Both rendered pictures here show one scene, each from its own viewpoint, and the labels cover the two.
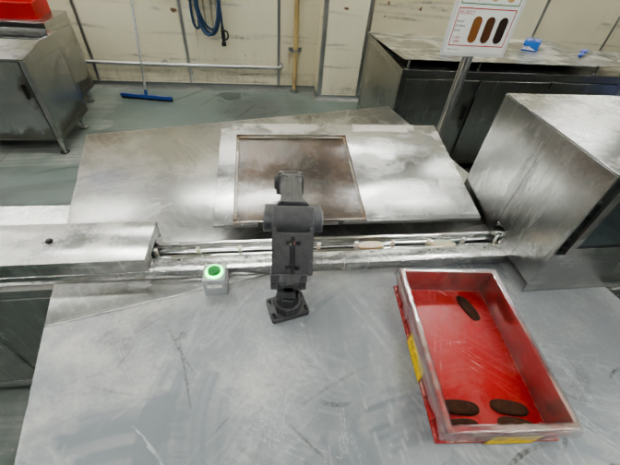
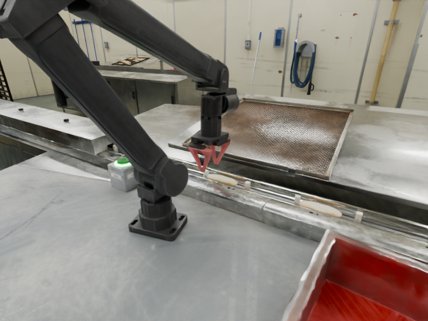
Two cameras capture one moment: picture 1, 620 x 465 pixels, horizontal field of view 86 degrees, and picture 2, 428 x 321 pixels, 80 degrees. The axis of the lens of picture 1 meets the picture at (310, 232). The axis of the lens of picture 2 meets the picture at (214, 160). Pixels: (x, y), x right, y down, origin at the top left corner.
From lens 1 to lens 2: 70 cm
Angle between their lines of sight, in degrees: 40
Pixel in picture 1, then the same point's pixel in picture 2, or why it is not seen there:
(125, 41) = (245, 90)
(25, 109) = not seen: hidden behind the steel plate
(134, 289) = (79, 165)
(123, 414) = not seen: outside the picture
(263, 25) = (346, 82)
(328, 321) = (185, 260)
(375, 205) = (355, 170)
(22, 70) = (174, 88)
